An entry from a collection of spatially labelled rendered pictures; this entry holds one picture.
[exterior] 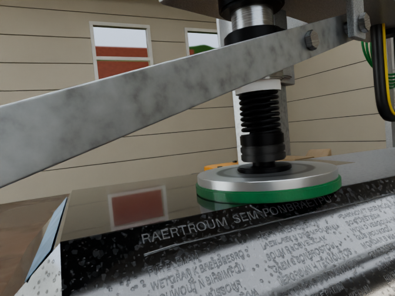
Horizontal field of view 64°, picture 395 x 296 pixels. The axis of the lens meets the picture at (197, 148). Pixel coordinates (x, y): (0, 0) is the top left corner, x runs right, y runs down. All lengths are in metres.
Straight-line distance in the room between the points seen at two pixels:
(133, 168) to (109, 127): 6.46
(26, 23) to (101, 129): 6.63
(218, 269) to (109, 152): 6.30
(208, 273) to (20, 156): 0.21
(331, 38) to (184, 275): 0.45
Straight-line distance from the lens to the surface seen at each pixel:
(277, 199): 0.40
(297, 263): 0.39
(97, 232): 0.36
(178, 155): 7.04
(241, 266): 0.36
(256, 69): 0.41
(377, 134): 6.64
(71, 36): 6.85
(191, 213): 0.38
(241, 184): 0.41
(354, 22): 0.64
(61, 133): 0.25
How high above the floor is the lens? 0.97
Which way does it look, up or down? 3 degrees down
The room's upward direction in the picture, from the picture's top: 5 degrees counter-clockwise
